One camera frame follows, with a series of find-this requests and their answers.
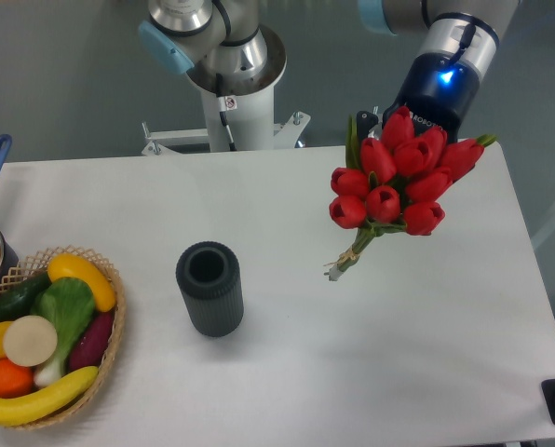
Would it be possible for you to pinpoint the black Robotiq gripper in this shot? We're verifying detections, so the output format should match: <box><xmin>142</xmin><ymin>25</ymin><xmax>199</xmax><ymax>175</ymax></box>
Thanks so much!
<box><xmin>356</xmin><ymin>53</ymin><xmax>481</xmax><ymax>143</ymax></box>

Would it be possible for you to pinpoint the red tulip bouquet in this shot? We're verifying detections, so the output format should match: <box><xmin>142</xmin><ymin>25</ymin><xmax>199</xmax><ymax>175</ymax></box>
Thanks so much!
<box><xmin>326</xmin><ymin>106</ymin><xmax>496</xmax><ymax>281</ymax></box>

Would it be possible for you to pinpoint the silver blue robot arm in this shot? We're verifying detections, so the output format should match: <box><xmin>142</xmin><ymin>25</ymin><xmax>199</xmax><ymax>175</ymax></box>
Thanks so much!
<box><xmin>139</xmin><ymin>1</ymin><xmax>518</xmax><ymax>152</ymax></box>

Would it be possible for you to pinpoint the dark grey ribbed vase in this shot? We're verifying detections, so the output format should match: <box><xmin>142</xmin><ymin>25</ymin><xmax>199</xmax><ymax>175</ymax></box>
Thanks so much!
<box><xmin>175</xmin><ymin>241</ymin><xmax>244</xmax><ymax>338</ymax></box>

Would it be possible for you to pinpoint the green bok choy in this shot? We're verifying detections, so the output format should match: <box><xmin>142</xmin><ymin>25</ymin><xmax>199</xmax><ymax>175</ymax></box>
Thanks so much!
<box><xmin>31</xmin><ymin>278</ymin><xmax>95</xmax><ymax>388</ymax></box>

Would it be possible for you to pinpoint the woven wicker basket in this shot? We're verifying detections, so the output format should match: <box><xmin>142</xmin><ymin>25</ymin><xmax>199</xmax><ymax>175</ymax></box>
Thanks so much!
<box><xmin>0</xmin><ymin>246</ymin><xmax>126</xmax><ymax>430</ymax></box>

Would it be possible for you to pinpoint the purple sweet potato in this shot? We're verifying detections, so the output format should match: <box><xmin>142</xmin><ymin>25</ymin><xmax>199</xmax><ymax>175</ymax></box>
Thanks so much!
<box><xmin>68</xmin><ymin>312</ymin><xmax>114</xmax><ymax>372</ymax></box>

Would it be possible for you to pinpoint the green cucumber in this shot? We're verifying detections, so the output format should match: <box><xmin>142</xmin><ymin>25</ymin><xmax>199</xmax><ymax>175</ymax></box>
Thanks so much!
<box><xmin>0</xmin><ymin>272</ymin><xmax>51</xmax><ymax>322</ymax></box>

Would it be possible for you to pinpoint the beige round slice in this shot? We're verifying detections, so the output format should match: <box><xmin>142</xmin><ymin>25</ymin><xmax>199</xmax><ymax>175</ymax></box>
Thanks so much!
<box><xmin>3</xmin><ymin>315</ymin><xmax>58</xmax><ymax>367</ymax></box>

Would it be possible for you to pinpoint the orange fruit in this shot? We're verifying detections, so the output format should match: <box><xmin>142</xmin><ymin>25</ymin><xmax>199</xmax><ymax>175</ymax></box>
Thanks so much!
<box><xmin>0</xmin><ymin>359</ymin><xmax>34</xmax><ymax>399</ymax></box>

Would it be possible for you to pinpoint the yellow banana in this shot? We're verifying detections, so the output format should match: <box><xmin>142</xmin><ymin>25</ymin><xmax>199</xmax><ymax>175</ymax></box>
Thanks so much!
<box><xmin>0</xmin><ymin>366</ymin><xmax>99</xmax><ymax>427</ymax></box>

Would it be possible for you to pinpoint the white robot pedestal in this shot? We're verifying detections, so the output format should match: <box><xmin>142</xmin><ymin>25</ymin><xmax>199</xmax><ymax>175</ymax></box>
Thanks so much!
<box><xmin>142</xmin><ymin>87</ymin><xmax>311</xmax><ymax>156</ymax></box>

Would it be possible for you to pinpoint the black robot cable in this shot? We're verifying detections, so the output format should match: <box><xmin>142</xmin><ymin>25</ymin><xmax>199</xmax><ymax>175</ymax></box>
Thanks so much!
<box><xmin>214</xmin><ymin>73</ymin><xmax>237</xmax><ymax>152</ymax></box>

